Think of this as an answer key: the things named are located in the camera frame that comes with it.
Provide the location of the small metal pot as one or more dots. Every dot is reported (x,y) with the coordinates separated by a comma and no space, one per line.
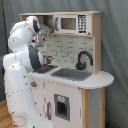
(49,59)

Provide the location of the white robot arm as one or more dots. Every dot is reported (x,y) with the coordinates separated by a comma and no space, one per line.
(23,59)

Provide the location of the wooden toy kitchen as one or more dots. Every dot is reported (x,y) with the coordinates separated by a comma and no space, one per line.
(64,48)

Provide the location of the grey toy sink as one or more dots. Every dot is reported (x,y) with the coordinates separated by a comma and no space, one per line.
(72,74)

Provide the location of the black toy faucet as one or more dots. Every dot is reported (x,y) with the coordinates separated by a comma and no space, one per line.
(81,64)

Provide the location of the black toy stovetop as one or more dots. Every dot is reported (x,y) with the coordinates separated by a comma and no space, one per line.
(45,68)

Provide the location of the right red stove knob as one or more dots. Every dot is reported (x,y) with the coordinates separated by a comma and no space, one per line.
(33,84)

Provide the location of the white cabinet door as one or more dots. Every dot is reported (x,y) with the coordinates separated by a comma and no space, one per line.
(63,105)

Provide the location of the white toy microwave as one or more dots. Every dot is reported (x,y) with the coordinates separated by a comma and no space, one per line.
(72,24)

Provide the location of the grey range hood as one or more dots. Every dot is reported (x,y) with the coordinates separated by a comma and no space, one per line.
(46,23)

